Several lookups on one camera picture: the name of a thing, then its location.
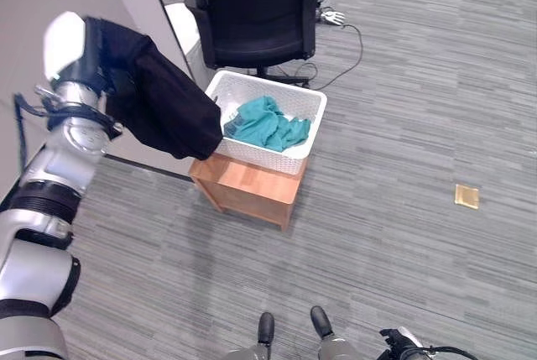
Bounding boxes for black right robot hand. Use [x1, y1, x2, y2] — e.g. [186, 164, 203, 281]
[378, 326, 425, 360]

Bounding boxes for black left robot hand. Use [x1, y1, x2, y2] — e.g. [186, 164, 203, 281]
[43, 11, 112, 94]

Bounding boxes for black cloth garment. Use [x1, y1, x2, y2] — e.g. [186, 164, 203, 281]
[83, 15, 224, 162]

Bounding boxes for white plastic laundry basket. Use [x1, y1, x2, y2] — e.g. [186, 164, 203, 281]
[204, 69, 329, 177]

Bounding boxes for silver right robot leg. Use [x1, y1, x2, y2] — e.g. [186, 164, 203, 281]
[315, 335, 360, 360]

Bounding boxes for silver robot leg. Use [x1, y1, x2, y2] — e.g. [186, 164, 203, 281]
[225, 342, 270, 360]
[315, 335, 360, 360]

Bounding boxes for dark right robot foot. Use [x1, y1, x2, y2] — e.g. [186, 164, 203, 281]
[310, 305, 335, 340]

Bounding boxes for dark robot foot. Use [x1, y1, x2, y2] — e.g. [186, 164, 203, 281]
[310, 305, 335, 340]
[257, 311, 276, 345]

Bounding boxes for white round bin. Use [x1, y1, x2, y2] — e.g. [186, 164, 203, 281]
[164, 3, 216, 89]

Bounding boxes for dark left robot foot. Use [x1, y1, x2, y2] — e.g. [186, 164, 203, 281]
[257, 311, 276, 345]

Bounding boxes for silver left robot leg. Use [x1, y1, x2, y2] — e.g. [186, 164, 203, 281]
[225, 342, 270, 360]

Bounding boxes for yellow square floor patch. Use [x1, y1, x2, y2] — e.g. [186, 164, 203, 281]
[453, 184, 481, 211]

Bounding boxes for black office chair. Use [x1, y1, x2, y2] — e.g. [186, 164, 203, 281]
[180, 0, 326, 85]

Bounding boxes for small wooden stool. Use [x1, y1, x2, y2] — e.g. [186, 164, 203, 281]
[188, 153, 308, 233]

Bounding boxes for teal cloth garment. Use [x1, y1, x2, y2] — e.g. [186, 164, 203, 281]
[222, 95, 313, 154]

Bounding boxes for white power strip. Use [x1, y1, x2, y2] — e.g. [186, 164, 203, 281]
[320, 7, 347, 27]

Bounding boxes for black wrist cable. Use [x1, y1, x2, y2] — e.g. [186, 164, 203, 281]
[13, 91, 50, 170]

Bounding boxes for black power cable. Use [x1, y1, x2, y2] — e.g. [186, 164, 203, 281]
[268, 23, 363, 89]

